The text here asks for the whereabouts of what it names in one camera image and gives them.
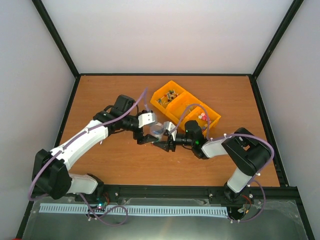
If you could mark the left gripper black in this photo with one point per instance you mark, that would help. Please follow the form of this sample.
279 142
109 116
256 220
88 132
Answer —
144 139

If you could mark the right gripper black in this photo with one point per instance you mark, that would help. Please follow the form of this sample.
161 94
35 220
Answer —
167 145

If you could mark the clear plastic cup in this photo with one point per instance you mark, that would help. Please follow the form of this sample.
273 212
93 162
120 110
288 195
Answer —
158 124

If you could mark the yellow three-compartment bin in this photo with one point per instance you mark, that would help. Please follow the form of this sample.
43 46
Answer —
185 107

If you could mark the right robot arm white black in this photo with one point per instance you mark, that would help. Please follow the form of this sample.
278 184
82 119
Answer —
249 153

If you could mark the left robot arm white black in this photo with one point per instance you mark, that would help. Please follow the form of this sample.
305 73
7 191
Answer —
51 168

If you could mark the pile of star candies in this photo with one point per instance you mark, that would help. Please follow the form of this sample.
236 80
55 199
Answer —
206 120

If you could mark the pile of lollipops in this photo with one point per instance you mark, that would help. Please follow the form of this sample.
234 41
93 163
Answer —
168 97

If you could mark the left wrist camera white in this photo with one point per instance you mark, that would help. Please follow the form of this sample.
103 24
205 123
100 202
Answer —
147 119

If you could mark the light blue cable duct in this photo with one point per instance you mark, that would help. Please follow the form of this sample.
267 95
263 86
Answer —
136 210

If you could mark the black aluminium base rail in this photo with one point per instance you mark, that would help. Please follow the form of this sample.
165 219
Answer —
215 194

